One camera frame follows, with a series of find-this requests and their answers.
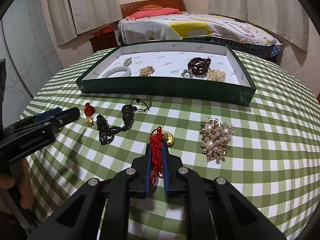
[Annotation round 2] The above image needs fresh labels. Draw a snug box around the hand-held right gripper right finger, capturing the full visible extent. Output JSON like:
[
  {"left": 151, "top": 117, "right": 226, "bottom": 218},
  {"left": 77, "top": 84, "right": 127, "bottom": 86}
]
[{"left": 161, "top": 143, "right": 287, "bottom": 240}]

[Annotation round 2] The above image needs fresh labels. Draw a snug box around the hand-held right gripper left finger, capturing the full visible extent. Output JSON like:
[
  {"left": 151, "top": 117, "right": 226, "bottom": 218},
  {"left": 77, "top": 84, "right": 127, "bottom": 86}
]
[{"left": 26, "top": 144, "right": 152, "bottom": 240}]

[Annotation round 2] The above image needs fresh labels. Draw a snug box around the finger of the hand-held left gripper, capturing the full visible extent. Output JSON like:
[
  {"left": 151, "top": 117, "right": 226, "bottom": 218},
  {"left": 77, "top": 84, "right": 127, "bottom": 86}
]
[
  {"left": 30, "top": 107, "right": 81, "bottom": 132},
  {"left": 10, "top": 107, "right": 63, "bottom": 128}
]

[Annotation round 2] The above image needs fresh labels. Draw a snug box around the red cord gold charm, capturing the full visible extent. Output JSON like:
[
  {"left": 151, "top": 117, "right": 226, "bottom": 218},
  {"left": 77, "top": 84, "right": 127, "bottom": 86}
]
[{"left": 149, "top": 126, "right": 174, "bottom": 187}]

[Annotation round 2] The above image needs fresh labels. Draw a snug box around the white jade bangle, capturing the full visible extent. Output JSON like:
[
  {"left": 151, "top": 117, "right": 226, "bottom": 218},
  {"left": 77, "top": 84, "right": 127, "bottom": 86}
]
[{"left": 101, "top": 66, "right": 132, "bottom": 79}]

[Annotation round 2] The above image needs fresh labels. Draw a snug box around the green shallow box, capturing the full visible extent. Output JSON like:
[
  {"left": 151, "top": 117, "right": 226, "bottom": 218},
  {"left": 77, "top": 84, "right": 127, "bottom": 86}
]
[{"left": 76, "top": 39, "right": 257, "bottom": 105}]

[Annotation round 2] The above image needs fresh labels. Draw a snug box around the gold coin bracelet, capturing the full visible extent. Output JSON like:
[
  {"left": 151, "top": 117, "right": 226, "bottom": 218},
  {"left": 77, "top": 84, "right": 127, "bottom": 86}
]
[{"left": 139, "top": 66, "right": 155, "bottom": 77}]

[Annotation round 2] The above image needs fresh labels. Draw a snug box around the cream bead bracelet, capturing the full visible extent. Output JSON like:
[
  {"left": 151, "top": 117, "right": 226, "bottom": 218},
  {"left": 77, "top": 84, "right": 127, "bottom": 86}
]
[{"left": 207, "top": 69, "right": 227, "bottom": 82}]

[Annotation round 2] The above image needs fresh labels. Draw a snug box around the dark red bead bracelet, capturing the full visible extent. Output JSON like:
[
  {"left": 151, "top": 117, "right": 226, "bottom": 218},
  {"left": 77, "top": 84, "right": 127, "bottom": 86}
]
[{"left": 187, "top": 57, "right": 212, "bottom": 76}]

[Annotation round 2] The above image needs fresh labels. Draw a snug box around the person's left hand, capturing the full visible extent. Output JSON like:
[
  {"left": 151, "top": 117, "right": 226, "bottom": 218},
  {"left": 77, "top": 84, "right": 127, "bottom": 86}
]
[{"left": 0, "top": 159, "right": 34, "bottom": 227}]

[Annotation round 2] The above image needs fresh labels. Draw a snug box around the red knot gold charm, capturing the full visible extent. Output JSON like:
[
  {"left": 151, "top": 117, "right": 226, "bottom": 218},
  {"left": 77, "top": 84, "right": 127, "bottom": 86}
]
[{"left": 84, "top": 102, "right": 97, "bottom": 127}]

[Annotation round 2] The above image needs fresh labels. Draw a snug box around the frosted glass wardrobe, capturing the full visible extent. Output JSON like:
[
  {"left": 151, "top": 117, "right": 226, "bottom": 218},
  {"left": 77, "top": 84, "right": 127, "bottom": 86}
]
[{"left": 0, "top": 0, "right": 64, "bottom": 120}]

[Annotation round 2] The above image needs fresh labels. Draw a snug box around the large pearl flower brooch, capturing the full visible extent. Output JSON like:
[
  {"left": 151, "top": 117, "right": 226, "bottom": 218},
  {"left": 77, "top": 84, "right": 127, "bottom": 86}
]
[{"left": 200, "top": 117, "right": 236, "bottom": 162}]

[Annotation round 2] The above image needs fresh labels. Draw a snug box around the dark wooden nightstand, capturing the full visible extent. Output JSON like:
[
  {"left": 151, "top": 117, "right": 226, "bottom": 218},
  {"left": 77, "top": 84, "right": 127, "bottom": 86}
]
[{"left": 89, "top": 33, "right": 118, "bottom": 53}]

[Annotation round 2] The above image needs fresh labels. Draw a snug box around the green checked tablecloth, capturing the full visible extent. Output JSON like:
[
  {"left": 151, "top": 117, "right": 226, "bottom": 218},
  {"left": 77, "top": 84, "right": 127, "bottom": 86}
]
[{"left": 19, "top": 46, "right": 320, "bottom": 240}]

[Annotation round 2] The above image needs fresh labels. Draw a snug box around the red box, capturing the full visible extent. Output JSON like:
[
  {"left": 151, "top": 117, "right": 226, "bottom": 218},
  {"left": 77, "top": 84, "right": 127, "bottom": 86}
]
[{"left": 93, "top": 27, "right": 113, "bottom": 36}]

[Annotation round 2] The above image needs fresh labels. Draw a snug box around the wooden bed headboard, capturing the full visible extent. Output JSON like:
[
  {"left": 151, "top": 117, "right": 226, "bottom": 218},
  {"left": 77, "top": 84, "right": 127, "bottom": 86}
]
[{"left": 120, "top": 0, "right": 186, "bottom": 19}]

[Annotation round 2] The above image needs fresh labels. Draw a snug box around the red-brown cushion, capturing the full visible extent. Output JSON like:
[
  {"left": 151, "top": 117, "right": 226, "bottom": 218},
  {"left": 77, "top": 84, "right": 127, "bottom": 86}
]
[{"left": 138, "top": 4, "right": 163, "bottom": 11}]

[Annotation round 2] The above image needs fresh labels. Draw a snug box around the pink pillow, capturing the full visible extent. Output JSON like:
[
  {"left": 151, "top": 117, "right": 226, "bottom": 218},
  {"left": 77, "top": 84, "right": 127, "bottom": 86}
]
[{"left": 126, "top": 7, "right": 184, "bottom": 21}]

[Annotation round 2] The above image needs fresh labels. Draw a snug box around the bed with patterned sheet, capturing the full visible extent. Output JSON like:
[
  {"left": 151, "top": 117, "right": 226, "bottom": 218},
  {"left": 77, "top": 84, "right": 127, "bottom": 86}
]
[{"left": 117, "top": 12, "right": 283, "bottom": 63}]

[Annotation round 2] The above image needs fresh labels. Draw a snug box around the black cord bead necklace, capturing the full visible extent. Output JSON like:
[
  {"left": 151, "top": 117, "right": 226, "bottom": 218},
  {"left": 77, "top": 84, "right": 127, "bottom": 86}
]
[{"left": 97, "top": 97, "right": 153, "bottom": 145}]

